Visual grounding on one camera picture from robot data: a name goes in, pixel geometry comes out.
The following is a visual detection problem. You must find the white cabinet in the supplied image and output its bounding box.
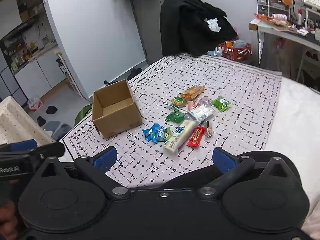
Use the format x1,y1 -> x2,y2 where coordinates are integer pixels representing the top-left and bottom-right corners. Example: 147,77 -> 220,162
12,47 -> 68,98

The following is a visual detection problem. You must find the white narrow rack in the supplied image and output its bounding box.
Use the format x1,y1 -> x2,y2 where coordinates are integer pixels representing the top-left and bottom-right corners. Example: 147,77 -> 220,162
54,52 -> 83,98

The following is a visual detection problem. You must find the white bed sheet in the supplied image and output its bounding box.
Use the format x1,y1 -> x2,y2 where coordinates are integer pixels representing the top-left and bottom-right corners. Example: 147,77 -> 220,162
259,76 -> 320,240

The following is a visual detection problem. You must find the person's left hand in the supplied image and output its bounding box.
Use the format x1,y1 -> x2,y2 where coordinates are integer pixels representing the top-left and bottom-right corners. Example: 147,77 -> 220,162
0,200 -> 19,234

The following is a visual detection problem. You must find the white black printed blanket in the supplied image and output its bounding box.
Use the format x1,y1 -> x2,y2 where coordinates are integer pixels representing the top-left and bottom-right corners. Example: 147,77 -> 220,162
61,54 -> 283,190

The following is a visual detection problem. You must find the dark spray bottle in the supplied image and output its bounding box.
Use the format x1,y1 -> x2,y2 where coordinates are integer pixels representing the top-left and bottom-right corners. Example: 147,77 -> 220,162
56,58 -> 66,75

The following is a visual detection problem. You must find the green biscuit packet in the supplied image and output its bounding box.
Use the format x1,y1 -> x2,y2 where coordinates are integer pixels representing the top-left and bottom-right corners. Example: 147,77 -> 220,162
171,95 -> 187,108

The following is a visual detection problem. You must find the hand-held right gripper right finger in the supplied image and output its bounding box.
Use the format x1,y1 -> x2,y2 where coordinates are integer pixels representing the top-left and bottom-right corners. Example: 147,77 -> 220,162
196,147 -> 290,201

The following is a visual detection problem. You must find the blue snack packet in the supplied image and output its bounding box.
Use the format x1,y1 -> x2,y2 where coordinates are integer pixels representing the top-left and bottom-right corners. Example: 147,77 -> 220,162
149,123 -> 167,143
142,127 -> 153,142

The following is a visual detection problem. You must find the white desk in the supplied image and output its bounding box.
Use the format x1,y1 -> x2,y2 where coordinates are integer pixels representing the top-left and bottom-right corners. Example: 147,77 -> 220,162
248,19 -> 320,87

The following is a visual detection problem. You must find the red candy bar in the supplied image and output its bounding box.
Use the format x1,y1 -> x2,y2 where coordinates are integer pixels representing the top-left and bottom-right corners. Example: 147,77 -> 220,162
186,127 -> 206,148

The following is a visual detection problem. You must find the long white snack packet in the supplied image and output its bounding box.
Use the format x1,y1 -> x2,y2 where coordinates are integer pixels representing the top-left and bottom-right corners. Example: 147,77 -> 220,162
163,119 -> 200,153

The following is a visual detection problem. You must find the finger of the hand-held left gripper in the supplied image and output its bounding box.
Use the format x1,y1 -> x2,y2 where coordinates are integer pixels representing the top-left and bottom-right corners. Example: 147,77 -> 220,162
0,139 -> 38,153
25,142 -> 66,162

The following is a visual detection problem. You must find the orange cracker packet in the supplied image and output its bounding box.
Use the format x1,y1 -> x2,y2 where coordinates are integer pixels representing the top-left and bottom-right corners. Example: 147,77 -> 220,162
181,85 -> 206,98

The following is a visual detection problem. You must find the white crumpled cloth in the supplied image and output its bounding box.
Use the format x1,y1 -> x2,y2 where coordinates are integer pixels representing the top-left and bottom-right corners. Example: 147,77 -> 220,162
204,17 -> 222,33

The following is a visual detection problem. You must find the small brown snack packet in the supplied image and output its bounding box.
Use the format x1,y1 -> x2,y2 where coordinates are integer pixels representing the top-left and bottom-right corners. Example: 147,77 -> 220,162
204,121 -> 214,138

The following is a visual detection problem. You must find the grey floor mat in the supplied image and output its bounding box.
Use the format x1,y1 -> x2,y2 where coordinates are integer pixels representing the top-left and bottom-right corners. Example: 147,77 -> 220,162
44,121 -> 72,141

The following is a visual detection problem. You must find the clear white snack packet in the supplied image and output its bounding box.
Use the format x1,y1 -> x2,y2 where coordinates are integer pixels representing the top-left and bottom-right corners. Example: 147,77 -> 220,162
186,104 -> 215,123

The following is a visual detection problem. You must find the pack of water bottles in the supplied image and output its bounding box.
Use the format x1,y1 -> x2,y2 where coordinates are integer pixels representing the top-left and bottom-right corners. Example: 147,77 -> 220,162
27,97 -> 43,112

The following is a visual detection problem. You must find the brown cardboard box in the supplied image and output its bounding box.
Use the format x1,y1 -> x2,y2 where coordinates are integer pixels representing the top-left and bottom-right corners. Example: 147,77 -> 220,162
91,79 -> 144,139

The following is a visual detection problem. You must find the small bright green packet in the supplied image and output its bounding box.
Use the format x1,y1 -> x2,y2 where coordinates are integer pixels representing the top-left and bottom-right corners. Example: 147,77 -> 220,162
211,97 -> 231,112

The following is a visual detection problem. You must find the red plastic basket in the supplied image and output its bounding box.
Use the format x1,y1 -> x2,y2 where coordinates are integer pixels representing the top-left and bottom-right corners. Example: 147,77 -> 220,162
219,41 -> 253,61

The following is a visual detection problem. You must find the grey door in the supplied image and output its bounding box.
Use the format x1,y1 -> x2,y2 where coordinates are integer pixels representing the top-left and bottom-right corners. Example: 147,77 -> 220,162
129,0 -> 187,66

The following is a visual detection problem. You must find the dark green candy packet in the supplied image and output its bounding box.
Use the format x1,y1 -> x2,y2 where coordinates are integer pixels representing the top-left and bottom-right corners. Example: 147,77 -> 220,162
165,110 -> 186,124

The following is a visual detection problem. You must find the cream dotted cloth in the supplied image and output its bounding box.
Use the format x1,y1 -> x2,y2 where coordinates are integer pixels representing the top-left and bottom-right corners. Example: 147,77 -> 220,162
0,96 -> 57,146

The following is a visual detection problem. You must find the black coat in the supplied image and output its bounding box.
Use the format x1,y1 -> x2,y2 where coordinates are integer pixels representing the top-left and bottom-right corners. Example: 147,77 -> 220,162
159,0 -> 238,57

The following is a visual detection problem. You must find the green leaf rug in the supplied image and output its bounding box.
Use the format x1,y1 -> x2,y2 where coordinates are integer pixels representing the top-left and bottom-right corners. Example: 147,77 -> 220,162
73,103 -> 93,128

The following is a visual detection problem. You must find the grey drawer organiser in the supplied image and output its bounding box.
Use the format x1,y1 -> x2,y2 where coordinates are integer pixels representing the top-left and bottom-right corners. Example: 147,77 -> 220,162
256,0 -> 292,21

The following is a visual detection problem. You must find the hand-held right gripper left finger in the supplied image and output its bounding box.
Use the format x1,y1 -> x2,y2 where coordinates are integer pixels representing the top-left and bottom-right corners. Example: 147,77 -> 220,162
40,147 -> 132,201

